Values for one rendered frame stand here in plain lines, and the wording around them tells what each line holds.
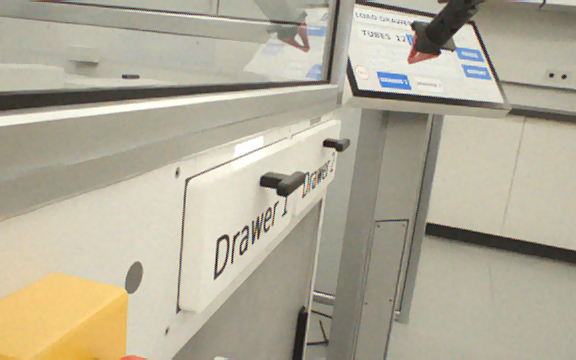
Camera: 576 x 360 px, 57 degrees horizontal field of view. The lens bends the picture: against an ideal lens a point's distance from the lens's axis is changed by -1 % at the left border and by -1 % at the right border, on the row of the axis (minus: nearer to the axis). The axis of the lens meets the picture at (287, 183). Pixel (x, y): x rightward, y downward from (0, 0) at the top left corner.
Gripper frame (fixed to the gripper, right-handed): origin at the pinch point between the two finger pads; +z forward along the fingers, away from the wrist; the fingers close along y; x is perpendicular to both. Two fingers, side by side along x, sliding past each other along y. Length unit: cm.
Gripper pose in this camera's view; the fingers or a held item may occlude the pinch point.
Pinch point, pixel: (410, 60)
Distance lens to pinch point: 129.9
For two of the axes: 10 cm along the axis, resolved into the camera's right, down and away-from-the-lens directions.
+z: -4.1, 4.2, 8.1
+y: -8.9, -0.1, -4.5
